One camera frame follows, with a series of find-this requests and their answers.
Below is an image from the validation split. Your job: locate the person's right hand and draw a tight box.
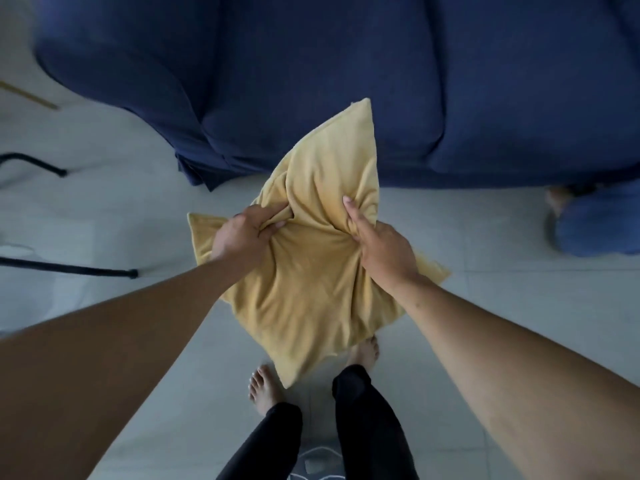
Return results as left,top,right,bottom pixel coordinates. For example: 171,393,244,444
342,195,422,296

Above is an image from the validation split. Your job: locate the person's left hand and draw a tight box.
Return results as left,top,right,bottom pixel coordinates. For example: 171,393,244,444
209,204,292,276

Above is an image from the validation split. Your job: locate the yellow cushion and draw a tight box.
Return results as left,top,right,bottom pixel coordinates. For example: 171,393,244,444
187,98,451,390

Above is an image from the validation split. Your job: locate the person's left forearm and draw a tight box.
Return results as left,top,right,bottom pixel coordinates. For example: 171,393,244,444
0,255,251,480

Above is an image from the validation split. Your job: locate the person's right forearm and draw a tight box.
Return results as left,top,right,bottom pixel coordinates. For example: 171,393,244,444
386,275,640,480

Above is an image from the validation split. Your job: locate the person's right foot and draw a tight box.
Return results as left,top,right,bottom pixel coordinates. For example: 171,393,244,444
345,335,381,375

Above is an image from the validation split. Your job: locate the person's foot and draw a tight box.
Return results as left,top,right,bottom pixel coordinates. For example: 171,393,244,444
345,335,381,375
544,185,576,248
248,364,286,416

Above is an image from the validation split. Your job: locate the person's left foot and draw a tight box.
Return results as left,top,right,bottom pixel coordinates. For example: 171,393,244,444
248,364,286,416

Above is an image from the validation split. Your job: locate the blue fabric sofa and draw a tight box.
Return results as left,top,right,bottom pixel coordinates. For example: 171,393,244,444
32,0,640,193

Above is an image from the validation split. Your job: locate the person's right leg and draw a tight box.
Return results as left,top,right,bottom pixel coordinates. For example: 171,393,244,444
332,364,422,480

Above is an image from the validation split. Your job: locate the black metal furniture leg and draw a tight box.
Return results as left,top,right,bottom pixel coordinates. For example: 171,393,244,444
0,257,140,281
0,152,69,178

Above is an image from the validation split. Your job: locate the person's left leg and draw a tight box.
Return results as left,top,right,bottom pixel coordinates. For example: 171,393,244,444
215,402,304,480

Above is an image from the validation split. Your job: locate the thin wooden stick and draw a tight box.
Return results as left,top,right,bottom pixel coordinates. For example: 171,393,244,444
0,81,60,111

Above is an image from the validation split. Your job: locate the white cable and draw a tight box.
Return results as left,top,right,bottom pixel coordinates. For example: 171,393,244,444
289,444,347,480

